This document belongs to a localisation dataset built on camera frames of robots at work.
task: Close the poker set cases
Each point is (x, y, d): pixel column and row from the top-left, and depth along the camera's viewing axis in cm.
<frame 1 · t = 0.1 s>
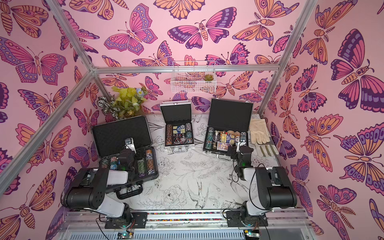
left hand: (136, 145, 94), fingers open
right hand: (239, 145, 94), fingers open
large black poker case: (109, 138, 96), point 11 cm above the table
small silver poker case: (179, 129, 111), point 2 cm above the table
medium black poker case: (229, 125, 108), point 6 cm above the table
cream work glove: (260, 136, 106), point 2 cm above the table
yellow green artificial plant: (128, 100, 99), point 24 cm above the table
striped leaf artificial plant: (107, 105, 95), point 25 cm above the table

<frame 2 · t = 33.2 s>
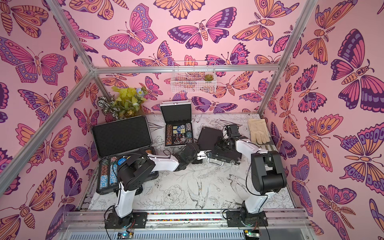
left hand: (201, 148, 96), fingers open
right hand: (215, 143, 95), fingers closed
medium black poker case: (206, 142, 98), point 6 cm above the table
the other named things where they were.

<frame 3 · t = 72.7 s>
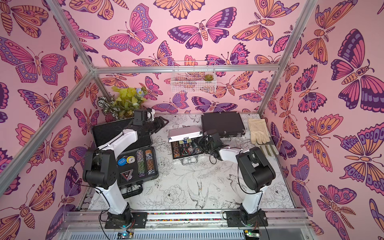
left hand: (169, 121, 93), fingers open
right hand: (195, 139, 94), fingers open
small silver poker case: (184, 147, 102), point 2 cm above the table
medium black poker case: (228, 123, 108), point 7 cm above the table
the other named things where they were.

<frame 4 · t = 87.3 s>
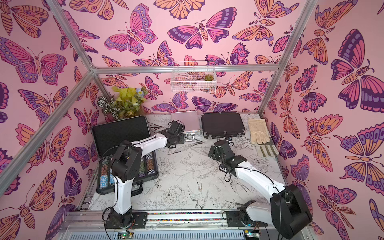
left hand: (183, 138, 101), fingers open
right hand: (218, 150, 87), fingers open
small silver poker case: (189, 118, 120), on the table
the other named things where they were.

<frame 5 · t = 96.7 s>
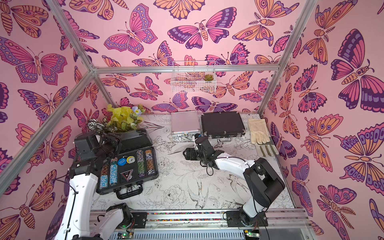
left hand: (124, 134, 74), fingers open
right hand: (188, 151, 88), fingers open
yellow green artificial plant: (125, 118, 87), point 26 cm above the table
striped leaf artificial plant: (94, 124, 85), point 25 cm above the table
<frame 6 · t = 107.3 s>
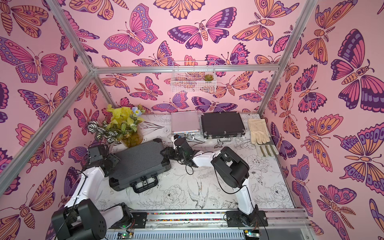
left hand: (115, 160, 86), fingers open
right hand: (162, 152, 89), fingers open
large black poker case: (139, 166, 85), point 9 cm above the table
the other named things where they were.

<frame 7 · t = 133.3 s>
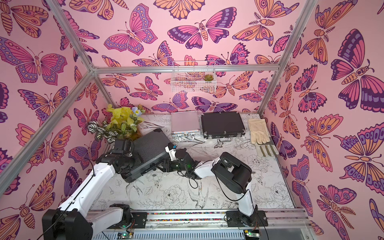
left hand: (141, 159, 84), fingers open
right hand: (158, 164, 83), fingers open
large black poker case: (151, 150, 92), point 9 cm above the table
the other named things where they were.

